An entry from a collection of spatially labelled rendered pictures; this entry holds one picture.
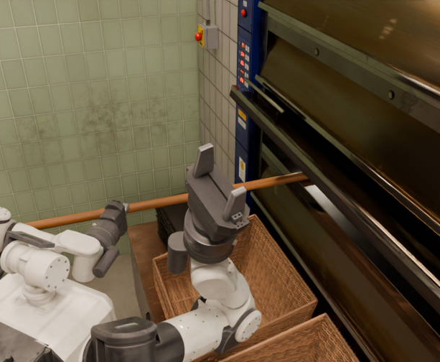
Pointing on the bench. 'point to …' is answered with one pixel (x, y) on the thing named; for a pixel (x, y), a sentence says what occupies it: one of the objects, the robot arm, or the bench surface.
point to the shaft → (158, 202)
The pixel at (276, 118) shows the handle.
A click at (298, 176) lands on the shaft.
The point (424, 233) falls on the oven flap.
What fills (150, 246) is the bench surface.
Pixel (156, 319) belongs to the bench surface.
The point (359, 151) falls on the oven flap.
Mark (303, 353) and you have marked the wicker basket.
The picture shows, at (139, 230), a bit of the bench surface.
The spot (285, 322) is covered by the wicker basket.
